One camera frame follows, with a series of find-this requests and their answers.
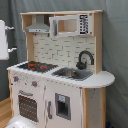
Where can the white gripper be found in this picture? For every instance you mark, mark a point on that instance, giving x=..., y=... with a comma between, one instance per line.
x=3, y=41

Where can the white microwave door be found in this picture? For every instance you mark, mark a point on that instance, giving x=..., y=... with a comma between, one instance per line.
x=70, y=25

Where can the wooden toy kitchen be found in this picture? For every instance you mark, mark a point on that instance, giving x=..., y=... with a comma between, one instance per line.
x=87, y=97

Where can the grey range hood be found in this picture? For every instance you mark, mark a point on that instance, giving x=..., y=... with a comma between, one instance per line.
x=40, y=26

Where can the black stovetop red burners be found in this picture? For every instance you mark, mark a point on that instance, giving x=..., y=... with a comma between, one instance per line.
x=37, y=66

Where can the left red stove knob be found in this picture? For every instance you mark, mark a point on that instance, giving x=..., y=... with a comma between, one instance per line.
x=15, y=78

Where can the red stove knob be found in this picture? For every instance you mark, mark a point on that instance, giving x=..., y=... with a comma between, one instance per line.
x=15, y=78
x=34, y=83

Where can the right red stove knob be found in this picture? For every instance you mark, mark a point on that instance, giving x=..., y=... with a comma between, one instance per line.
x=34, y=83

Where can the oven door with window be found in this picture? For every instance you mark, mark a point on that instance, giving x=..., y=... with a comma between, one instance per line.
x=27, y=106

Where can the grey toy sink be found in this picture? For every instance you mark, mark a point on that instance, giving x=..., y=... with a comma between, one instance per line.
x=72, y=74

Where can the black toy faucet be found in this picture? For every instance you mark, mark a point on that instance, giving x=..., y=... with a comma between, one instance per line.
x=82, y=64

